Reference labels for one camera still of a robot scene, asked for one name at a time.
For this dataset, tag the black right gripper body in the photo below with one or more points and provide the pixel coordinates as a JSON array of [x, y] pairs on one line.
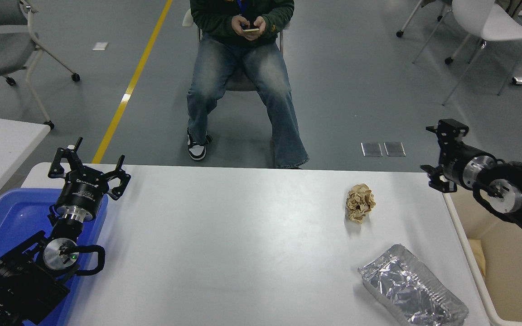
[[453, 165]]

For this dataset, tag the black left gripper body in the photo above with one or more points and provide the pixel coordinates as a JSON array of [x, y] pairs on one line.
[[82, 192]]

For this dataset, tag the tan paper ball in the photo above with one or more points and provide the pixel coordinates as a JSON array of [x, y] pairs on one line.
[[360, 203]]

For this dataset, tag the silver foil tray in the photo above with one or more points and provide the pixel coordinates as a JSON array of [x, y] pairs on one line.
[[406, 285]]

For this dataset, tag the smartphone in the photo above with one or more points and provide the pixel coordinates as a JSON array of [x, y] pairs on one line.
[[252, 30]]

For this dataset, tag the person's right hand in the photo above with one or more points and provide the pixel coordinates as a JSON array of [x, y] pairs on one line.
[[238, 27]]

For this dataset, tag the person's left hand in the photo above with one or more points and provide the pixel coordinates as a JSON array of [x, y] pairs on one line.
[[262, 33]]

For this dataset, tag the silver floor plate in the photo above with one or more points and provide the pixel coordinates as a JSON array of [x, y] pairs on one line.
[[394, 148], [372, 149]]

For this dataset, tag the white-legged caster chair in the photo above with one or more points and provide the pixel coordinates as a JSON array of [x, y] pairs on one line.
[[448, 60]]

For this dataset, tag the blue plastic tray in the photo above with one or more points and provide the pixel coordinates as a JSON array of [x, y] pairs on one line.
[[12, 217]]

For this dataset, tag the tan cardboard piece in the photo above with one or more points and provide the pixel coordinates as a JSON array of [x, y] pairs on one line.
[[477, 258]]

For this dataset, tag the white chair with metal legs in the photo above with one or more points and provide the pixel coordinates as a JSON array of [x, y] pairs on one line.
[[492, 25]]

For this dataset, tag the large pale plastic bin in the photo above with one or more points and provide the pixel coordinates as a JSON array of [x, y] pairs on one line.
[[514, 290]]

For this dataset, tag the person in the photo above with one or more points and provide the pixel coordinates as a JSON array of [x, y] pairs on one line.
[[224, 81]]

